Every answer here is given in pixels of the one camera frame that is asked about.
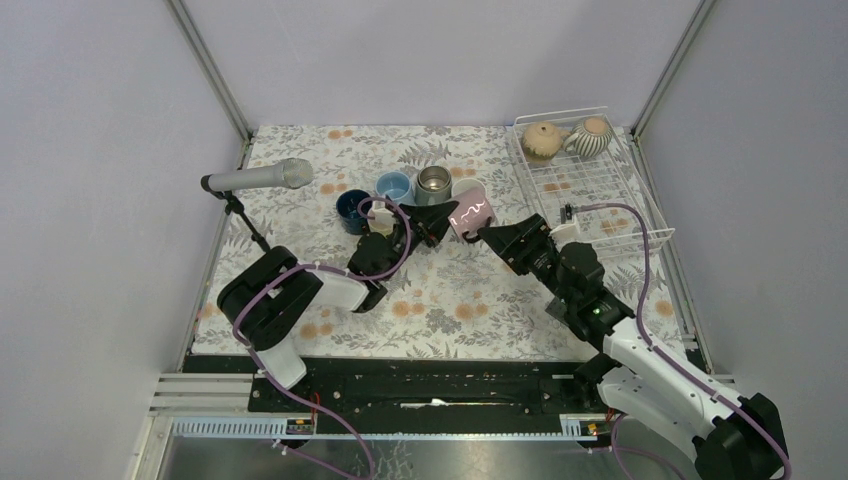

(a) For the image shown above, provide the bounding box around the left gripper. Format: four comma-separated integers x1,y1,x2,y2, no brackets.
381,200,461,281

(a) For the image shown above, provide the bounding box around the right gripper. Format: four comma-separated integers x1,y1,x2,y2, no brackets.
477,213,576,308

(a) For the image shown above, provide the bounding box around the grey-green cup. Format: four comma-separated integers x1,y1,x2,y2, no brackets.
414,165,452,206

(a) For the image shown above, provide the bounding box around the mauve cup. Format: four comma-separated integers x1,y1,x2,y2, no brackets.
448,188,496,244

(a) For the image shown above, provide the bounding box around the light blue cup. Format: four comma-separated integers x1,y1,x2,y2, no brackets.
375,171,415,205

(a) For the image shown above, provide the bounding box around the white and blue cup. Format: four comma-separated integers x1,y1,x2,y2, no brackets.
451,178,486,197

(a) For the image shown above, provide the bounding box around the dark blue cup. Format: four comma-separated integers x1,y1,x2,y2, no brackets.
336,189,372,236

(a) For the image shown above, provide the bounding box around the beige ribbed cup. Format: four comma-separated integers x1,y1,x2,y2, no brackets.
520,121,571,162

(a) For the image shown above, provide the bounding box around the striped grey cup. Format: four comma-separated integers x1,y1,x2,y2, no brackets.
563,116,613,158

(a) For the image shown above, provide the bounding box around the silver microphone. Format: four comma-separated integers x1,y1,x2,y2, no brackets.
200,158,314,193

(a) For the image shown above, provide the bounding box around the cream cup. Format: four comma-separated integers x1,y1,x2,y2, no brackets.
417,165,452,192

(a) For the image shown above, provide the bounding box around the black tripod mic stand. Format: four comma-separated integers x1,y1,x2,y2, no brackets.
222,191,271,253

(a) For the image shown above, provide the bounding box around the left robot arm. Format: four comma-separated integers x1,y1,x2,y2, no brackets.
217,200,459,411

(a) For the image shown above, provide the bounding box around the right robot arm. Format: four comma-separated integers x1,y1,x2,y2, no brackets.
477,214,792,479

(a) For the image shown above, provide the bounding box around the dark grey building plate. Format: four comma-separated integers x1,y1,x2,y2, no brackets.
545,298,568,324

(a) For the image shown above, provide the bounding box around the floral table mat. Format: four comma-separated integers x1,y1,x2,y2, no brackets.
240,125,684,361

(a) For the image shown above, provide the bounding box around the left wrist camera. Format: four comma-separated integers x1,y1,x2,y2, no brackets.
367,201,396,237

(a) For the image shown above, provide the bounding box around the white wire dish rack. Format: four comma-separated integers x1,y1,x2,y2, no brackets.
509,106,675,259

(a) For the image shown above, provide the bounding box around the right aluminium frame post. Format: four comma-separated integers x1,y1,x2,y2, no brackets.
630,0,718,138

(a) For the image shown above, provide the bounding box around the aluminium frame post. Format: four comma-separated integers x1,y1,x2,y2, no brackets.
164,0,253,142
630,0,718,138

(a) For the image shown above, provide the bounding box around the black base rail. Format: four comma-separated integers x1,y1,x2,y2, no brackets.
182,355,612,427

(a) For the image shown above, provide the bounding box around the left aluminium frame post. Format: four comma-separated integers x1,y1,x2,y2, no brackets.
164,0,253,142

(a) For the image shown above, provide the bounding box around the white cable duct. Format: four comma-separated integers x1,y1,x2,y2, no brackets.
172,412,603,442

